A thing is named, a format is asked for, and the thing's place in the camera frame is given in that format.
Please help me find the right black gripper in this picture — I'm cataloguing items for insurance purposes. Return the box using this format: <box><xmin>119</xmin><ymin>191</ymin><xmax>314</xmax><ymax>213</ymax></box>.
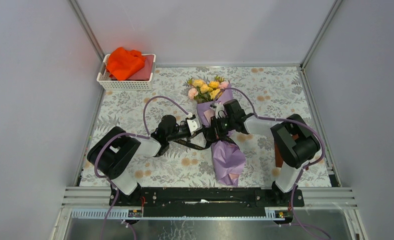
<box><xmin>206</xmin><ymin>115</ymin><xmax>235</xmax><ymax>141</ymax></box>

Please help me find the black strap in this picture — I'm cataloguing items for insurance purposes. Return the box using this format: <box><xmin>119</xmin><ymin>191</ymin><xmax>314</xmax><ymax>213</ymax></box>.
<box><xmin>174</xmin><ymin>130</ymin><xmax>237</xmax><ymax>152</ymax></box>

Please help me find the yellow fake flower bunch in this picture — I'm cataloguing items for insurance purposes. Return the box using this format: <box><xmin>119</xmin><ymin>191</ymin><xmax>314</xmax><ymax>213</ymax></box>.
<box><xmin>187</xmin><ymin>76</ymin><xmax>230</xmax><ymax>104</ymax></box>

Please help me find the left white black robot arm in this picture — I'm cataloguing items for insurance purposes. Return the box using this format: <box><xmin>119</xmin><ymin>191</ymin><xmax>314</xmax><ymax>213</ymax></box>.
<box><xmin>86</xmin><ymin>115</ymin><xmax>203</xmax><ymax>206</ymax></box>

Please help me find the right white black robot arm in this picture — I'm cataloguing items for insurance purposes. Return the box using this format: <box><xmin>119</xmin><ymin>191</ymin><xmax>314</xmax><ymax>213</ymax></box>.
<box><xmin>209</xmin><ymin>99</ymin><xmax>323</xmax><ymax>206</ymax></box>

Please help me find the dark red folded paper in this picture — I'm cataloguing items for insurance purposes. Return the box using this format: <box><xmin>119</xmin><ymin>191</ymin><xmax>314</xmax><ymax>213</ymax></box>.
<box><xmin>128</xmin><ymin>54</ymin><xmax>156</xmax><ymax>81</ymax></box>

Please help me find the brown leather pad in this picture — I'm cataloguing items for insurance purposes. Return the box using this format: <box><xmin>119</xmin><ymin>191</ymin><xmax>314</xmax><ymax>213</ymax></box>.
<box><xmin>274</xmin><ymin>133</ymin><xmax>301</xmax><ymax>168</ymax></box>

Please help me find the orange cloth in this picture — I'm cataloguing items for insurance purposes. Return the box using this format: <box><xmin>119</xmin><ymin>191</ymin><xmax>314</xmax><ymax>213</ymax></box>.
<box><xmin>106</xmin><ymin>47</ymin><xmax>146</xmax><ymax>81</ymax></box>

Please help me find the white plastic basket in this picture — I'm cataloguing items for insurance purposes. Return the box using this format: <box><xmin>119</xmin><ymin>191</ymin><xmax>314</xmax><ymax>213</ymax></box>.
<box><xmin>96</xmin><ymin>54</ymin><xmax>156</xmax><ymax>91</ymax></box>

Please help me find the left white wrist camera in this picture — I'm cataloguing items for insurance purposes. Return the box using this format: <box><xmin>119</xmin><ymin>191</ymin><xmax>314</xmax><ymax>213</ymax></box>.
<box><xmin>185</xmin><ymin>113</ymin><xmax>202</xmax><ymax>135</ymax></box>

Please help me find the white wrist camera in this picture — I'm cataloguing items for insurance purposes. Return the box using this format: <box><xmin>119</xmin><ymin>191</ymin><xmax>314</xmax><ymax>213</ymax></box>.
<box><xmin>210</xmin><ymin>101</ymin><xmax>227</xmax><ymax>118</ymax></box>
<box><xmin>185</xmin><ymin>113</ymin><xmax>202</xmax><ymax>135</ymax></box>

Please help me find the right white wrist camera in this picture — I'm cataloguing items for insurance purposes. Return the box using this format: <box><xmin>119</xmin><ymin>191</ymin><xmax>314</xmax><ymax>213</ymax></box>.
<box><xmin>210</xmin><ymin>101</ymin><xmax>227</xmax><ymax>118</ymax></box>

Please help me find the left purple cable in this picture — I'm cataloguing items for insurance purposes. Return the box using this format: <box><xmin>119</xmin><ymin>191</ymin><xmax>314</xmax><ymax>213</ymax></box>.
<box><xmin>94</xmin><ymin>95</ymin><xmax>193</xmax><ymax>240</ymax></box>

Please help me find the purple cable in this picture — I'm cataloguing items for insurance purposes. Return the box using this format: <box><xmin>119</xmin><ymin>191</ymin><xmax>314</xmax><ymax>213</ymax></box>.
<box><xmin>216</xmin><ymin>87</ymin><xmax>333</xmax><ymax>240</ymax></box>
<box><xmin>94</xmin><ymin>95</ymin><xmax>193</xmax><ymax>240</ymax></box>

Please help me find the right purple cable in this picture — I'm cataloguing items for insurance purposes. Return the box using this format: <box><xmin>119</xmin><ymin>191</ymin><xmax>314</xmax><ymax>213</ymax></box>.
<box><xmin>216</xmin><ymin>87</ymin><xmax>333</xmax><ymax>240</ymax></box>

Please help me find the black mounting base rail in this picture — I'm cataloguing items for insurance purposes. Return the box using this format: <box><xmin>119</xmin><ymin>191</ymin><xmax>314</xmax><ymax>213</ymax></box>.
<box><xmin>109</xmin><ymin>187</ymin><xmax>305</xmax><ymax>218</ymax></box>

